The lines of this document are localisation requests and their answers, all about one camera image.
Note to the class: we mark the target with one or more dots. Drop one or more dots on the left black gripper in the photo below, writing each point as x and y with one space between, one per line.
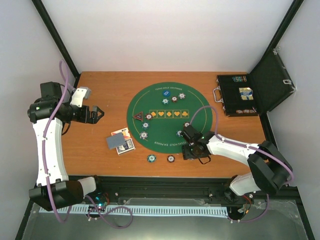
93 119

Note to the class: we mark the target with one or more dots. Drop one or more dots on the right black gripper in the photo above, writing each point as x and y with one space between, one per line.
187 154

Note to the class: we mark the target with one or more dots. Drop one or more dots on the grey card box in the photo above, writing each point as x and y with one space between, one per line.
115 141

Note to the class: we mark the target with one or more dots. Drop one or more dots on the red triangular dealer button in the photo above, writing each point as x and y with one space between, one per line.
139 116

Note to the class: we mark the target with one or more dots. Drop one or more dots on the white chip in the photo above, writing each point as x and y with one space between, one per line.
143 135
182 96

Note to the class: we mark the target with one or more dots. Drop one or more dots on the blue small blind button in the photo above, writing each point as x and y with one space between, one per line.
166 93

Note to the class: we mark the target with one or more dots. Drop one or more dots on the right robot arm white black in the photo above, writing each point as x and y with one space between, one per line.
269 170

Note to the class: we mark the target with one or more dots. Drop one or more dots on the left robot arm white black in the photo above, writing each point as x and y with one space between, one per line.
48 115

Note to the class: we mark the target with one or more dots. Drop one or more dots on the red poker chip stack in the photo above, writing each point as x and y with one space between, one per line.
170 158

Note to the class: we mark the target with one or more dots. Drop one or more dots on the blue playing card deck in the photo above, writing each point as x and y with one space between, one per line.
126 147

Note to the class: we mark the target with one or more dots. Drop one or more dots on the teal poker chip stack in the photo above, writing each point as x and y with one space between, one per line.
151 158

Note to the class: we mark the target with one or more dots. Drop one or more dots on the round green poker mat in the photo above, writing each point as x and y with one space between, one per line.
167 118

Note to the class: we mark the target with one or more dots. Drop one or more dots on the red chips in case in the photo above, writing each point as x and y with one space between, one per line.
246 111

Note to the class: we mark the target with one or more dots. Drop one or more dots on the card deck in case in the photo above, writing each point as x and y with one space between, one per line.
246 93

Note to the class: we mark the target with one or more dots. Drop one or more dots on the black poker case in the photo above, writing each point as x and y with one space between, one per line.
269 80

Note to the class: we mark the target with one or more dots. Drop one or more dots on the teal chips in case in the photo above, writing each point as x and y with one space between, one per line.
239 79

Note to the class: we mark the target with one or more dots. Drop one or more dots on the green controller board with LEDs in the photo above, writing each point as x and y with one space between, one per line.
102 200

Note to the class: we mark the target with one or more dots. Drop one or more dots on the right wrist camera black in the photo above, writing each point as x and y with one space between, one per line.
191 135

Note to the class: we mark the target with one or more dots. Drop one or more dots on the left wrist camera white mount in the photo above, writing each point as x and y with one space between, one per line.
79 96

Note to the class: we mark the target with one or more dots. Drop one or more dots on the black aluminium frame rail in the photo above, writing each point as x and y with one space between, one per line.
120 188

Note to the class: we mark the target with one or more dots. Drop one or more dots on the light blue cable duct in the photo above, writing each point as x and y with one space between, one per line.
150 211

